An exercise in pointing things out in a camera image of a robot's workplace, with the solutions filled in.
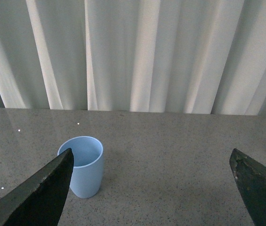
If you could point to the white pleated curtain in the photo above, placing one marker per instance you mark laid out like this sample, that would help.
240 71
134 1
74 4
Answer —
189 56

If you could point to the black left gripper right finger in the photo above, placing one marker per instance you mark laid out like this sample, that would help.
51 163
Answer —
250 178

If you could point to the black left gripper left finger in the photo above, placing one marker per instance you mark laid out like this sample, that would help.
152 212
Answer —
39 200

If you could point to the light blue plastic cup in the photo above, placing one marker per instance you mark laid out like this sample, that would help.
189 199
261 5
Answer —
88 165

